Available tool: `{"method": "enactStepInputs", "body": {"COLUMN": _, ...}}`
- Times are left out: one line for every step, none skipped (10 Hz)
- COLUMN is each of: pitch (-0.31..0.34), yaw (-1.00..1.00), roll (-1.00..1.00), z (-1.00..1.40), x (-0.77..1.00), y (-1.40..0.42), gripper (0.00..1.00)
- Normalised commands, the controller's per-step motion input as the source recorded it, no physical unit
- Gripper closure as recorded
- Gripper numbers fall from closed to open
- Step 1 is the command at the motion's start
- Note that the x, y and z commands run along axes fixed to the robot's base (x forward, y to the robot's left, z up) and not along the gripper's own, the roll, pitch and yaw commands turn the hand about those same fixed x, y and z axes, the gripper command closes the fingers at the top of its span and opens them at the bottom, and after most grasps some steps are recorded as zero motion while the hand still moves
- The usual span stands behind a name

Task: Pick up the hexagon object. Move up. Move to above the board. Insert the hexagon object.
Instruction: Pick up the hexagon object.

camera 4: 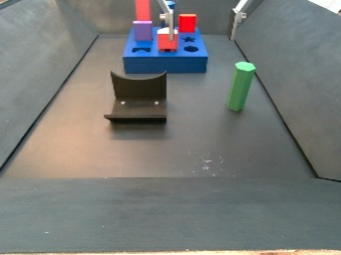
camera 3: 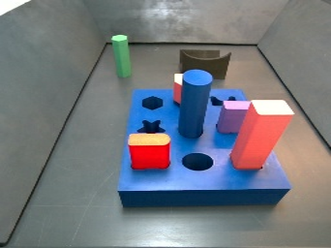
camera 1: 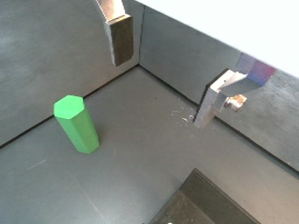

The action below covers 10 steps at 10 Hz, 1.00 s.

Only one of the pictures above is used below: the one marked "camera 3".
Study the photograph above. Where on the tall red rectangular peg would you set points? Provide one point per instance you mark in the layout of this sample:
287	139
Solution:
266	121

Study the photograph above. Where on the green hexagon peg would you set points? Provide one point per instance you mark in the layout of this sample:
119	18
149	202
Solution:
122	55

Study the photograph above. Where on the red white-topped back peg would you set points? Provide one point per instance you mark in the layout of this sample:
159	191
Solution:
178	88

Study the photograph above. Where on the blue cylinder peg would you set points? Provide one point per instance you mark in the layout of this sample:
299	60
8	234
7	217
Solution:
195	93

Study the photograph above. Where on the purple square peg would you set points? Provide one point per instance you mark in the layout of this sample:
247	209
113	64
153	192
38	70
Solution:
231	116

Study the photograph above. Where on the blue shape sorter board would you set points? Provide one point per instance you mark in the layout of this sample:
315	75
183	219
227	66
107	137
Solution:
201	177

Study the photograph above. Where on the black curved holder stand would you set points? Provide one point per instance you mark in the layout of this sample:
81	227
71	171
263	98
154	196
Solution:
206	60

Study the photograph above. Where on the short red rounded peg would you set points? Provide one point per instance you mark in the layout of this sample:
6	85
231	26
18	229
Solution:
150	151

